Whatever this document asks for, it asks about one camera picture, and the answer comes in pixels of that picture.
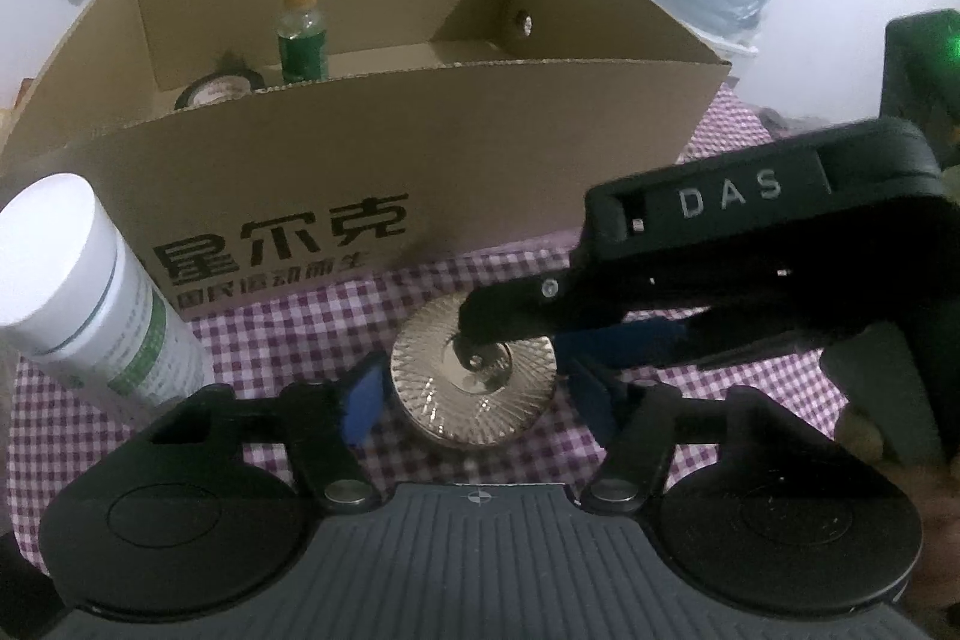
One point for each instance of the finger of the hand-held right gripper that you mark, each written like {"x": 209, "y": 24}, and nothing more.
{"x": 645, "y": 340}
{"x": 517, "y": 310}

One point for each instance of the white green label tube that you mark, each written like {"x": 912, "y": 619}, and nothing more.
{"x": 75, "y": 250}

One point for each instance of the person's right hand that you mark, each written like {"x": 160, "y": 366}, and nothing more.
{"x": 859, "y": 434}

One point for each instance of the purple checkered cloth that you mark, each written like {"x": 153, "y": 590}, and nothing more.
{"x": 300, "y": 340}

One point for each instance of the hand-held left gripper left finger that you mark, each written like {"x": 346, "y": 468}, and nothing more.
{"x": 364, "y": 400}

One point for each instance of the brown cardboard box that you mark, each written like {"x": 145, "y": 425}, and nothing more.
{"x": 300, "y": 160}

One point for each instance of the green dropper bottle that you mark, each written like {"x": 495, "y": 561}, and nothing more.
{"x": 301, "y": 40}

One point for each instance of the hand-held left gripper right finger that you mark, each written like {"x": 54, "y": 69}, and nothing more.
{"x": 592, "y": 400}

